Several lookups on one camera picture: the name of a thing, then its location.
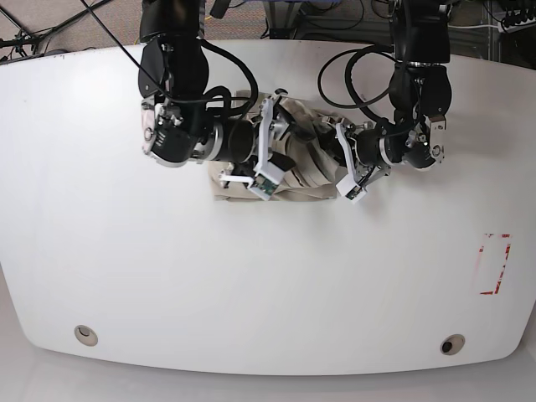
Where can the black tripod stand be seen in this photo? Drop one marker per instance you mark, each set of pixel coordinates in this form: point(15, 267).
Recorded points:
point(27, 44)

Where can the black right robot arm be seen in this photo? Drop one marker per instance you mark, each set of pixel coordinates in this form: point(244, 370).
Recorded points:
point(185, 120)

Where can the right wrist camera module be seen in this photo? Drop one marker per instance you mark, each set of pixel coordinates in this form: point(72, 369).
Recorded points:
point(266, 181)

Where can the white power strip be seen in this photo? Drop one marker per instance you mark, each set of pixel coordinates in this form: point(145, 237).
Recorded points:
point(516, 20)

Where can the red tape rectangle marking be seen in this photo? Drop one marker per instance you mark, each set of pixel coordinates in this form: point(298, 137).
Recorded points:
point(491, 263)

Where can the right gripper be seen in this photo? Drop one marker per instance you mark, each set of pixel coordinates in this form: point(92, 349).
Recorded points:
point(255, 145)

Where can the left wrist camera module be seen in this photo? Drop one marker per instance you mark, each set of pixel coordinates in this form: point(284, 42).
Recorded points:
point(349, 189)

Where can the left table cable grommet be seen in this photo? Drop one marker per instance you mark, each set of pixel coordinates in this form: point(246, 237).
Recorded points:
point(86, 335)

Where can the table cable grommet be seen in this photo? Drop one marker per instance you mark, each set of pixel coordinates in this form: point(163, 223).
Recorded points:
point(452, 345)
point(86, 335)

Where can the beige T-shirt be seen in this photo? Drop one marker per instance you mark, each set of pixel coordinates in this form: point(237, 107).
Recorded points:
point(313, 176)

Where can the right table cable grommet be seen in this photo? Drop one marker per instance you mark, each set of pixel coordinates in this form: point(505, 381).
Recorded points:
point(452, 345)

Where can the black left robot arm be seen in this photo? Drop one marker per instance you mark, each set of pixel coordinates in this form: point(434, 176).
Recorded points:
point(408, 119)

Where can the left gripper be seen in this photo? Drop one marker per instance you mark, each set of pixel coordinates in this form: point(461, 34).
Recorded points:
point(364, 152)

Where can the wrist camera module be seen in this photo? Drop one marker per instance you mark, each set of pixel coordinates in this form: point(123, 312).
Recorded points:
point(266, 181)
point(349, 189)

